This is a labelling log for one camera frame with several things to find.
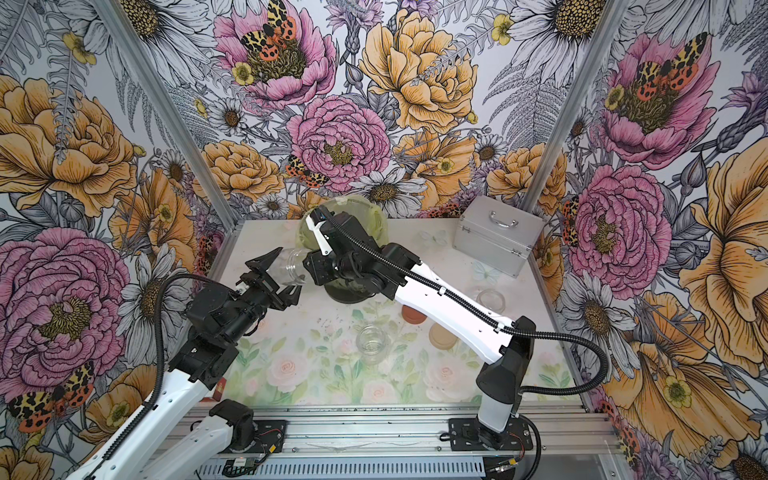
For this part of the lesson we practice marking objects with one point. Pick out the aluminium frame post right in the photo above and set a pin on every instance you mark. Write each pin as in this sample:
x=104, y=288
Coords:
x=599, y=47

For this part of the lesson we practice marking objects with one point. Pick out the black mesh waste bin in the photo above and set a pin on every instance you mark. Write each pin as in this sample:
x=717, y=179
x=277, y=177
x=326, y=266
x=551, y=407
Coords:
x=348, y=294

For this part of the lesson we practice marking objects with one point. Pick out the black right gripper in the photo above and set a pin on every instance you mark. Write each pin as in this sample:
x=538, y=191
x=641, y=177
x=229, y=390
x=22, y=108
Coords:
x=317, y=270

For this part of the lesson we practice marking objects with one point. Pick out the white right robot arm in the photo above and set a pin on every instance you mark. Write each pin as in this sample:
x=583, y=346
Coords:
x=504, y=346

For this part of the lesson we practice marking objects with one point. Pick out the green plastic bin liner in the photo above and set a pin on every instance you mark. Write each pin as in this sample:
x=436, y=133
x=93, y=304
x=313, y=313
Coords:
x=370, y=216

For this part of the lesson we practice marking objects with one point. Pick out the glass jar orange lid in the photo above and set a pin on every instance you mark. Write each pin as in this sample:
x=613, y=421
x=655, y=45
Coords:
x=373, y=344

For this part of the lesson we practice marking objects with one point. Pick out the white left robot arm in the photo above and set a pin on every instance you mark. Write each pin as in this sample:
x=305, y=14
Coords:
x=220, y=316

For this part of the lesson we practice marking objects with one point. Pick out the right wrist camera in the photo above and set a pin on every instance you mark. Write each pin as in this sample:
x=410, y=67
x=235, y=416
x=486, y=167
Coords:
x=315, y=221

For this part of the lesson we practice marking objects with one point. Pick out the aluminium frame post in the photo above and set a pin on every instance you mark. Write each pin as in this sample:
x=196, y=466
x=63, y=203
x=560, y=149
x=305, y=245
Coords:
x=599, y=47
x=129, y=44

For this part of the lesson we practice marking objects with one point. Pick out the glass jar beige lid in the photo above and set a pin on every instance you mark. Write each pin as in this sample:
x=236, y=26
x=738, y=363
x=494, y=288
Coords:
x=492, y=300
x=288, y=268

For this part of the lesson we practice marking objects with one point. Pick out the silver metal case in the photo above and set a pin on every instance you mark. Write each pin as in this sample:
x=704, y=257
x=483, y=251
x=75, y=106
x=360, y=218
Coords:
x=497, y=234

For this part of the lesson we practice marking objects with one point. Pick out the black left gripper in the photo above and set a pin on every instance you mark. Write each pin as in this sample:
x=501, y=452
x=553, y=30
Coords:
x=281, y=300

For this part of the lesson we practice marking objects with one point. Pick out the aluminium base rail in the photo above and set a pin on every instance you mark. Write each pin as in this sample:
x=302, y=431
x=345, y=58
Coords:
x=417, y=442

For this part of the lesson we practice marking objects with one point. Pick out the aluminium frame post left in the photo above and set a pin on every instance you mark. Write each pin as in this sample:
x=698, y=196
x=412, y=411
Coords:
x=129, y=44

